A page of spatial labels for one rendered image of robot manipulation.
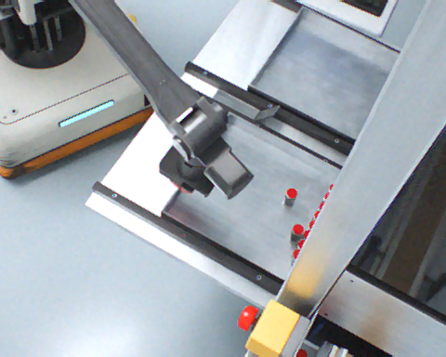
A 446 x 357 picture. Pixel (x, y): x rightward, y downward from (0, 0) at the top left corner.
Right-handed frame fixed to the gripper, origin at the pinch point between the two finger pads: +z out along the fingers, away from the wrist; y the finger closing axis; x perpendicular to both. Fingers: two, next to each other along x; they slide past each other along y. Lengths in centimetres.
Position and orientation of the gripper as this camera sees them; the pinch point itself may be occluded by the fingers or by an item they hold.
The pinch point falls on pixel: (184, 187)
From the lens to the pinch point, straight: 124.9
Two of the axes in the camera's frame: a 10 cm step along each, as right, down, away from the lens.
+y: 8.4, 5.3, -0.7
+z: -1.9, 4.2, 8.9
